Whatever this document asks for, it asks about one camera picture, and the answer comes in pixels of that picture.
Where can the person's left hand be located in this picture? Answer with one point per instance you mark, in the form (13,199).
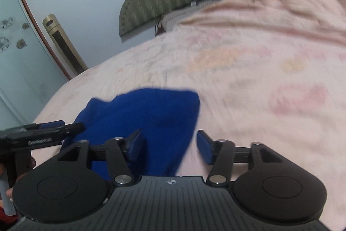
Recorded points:
(32,162)

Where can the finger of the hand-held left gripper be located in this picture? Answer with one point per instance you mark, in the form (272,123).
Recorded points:
(52,124)
(74,128)

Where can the gold tower fan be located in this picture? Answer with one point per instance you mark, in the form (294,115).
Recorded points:
(63,44)

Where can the blue small garment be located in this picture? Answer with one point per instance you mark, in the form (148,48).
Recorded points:
(162,114)

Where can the frosted glass door with decals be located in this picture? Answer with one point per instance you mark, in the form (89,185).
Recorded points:
(19,63)

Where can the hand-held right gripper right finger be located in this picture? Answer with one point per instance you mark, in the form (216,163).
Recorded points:
(204,145)

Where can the pink bed sheet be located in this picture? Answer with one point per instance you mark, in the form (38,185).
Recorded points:
(243,79)

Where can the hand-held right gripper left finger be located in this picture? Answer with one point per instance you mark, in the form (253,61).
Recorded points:
(136,147)

